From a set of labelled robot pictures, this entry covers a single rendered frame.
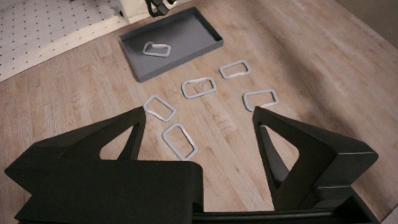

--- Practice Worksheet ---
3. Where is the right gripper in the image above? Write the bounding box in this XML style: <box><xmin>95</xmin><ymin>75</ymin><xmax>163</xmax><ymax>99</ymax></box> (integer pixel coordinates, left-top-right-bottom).
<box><xmin>144</xmin><ymin>0</ymin><xmax>176</xmax><ymax>18</ymax></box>

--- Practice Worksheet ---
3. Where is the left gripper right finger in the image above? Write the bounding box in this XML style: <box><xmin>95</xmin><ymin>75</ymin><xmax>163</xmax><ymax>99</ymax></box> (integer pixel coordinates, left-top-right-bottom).
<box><xmin>252</xmin><ymin>106</ymin><xmax>379</xmax><ymax>210</ymax></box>

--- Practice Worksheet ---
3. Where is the grey tray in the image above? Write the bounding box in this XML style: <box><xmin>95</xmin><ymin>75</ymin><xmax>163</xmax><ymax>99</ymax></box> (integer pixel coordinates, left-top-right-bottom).
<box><xmin>119</xmin><ymin>6</ymin><xmax>222</xmax><ymax>83</ymax></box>

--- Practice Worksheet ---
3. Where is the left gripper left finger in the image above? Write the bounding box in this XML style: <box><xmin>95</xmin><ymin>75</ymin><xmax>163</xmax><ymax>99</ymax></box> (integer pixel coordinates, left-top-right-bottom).
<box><xmin>21</xmin><ymin>106</ymin><xmax>147</xmax><ymax>160</ymax></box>

